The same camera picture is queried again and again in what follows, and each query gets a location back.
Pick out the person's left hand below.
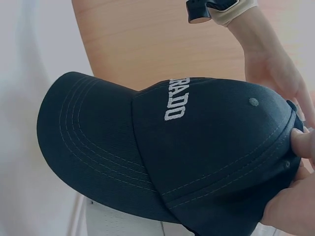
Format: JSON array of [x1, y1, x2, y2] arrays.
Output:
[[228, 6, 315, 132]]

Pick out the person's right hand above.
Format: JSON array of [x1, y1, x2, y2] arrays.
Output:
[[262, 128, 315, 236]]

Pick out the black baseball cap white lettering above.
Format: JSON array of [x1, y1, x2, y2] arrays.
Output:
[[36, 71, 308, 236]]

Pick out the white mesh cloth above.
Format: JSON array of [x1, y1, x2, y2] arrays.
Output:
[[83, 196, 189, 236]]

